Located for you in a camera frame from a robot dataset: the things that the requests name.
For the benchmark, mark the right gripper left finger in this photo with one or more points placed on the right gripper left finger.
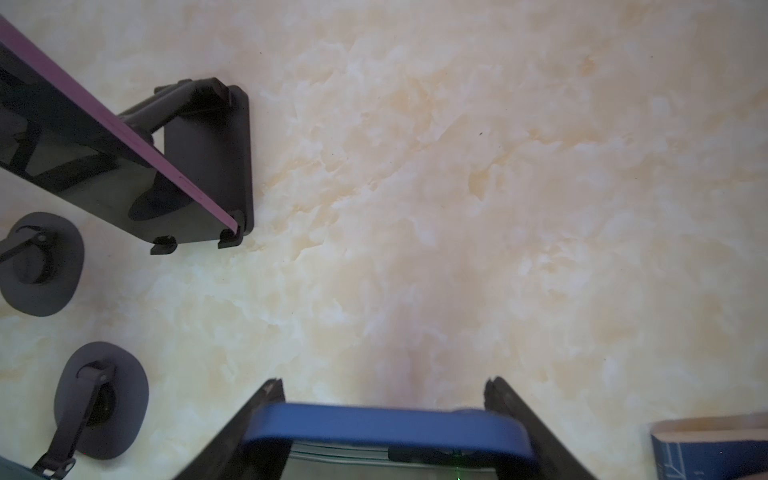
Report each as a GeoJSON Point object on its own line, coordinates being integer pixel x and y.
{"type": "Point", "coordinates": [230, 455]}

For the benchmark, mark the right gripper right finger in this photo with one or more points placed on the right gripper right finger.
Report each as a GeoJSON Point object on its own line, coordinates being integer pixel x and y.
{"type": "Point", "coordinates": [551, 459]}

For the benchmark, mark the blue phone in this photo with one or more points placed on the blue phone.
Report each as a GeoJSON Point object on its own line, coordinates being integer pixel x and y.
{"type": "Point", "coordinates": [503, 440]}

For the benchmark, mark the round stand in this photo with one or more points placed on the round stand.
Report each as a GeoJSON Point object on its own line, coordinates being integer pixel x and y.
{"type": "Point", "coordinates": [42, 259]}
{"type": "Point", "coordinates": [99, 407]}

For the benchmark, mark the pink phone case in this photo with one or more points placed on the pink phone case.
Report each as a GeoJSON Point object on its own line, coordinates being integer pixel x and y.
{"type": "Point", "coordinates": [756, 420]}

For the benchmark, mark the black folding stand back right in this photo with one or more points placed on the black folding stand back right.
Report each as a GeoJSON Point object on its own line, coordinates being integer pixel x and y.
{"type": "Point", "coordinates": [207, 139]}

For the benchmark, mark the purple phone on folding stand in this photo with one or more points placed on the purple phone on folding stand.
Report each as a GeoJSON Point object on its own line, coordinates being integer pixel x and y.
{"type": "Point", "coordinates": [57, 136]}

